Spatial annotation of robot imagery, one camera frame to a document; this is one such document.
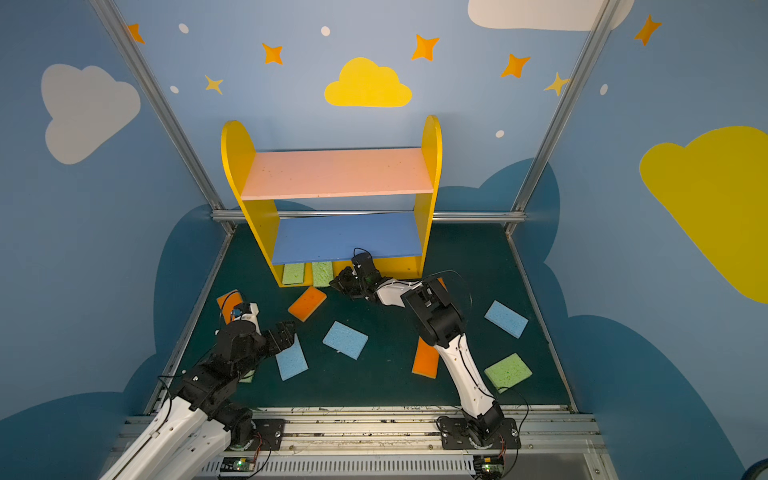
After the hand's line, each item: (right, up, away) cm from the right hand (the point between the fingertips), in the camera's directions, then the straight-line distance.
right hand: (327, 279), depth 99 cm
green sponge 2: (-2, +2, +2) cm, 4 cm away
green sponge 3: (+55, -25, -15) cm, 62 cm away
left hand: (-8, -11, -20) cm, 24 cm away
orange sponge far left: (-34, -8, -1) cm, 34 cm away
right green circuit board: (+45, -44, -27) cm, 69 cm away
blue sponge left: (-8, -23, -13) cm, 27 cm away
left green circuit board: (-16, -43, -28) cm, 54 cm away
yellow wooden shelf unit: (+2, +27, +15) cm, 31 cm away
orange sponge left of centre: (-7, -8, -1) cm, 11 cm away
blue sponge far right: (+59, -13, -4) cm, 60 cm away
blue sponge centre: (+8, -18, -10) cm, 22 cm away
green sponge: (-13, +2, +5) cm, 14 cm away
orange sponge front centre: (+32, -22, -13) cm, 41 cm away
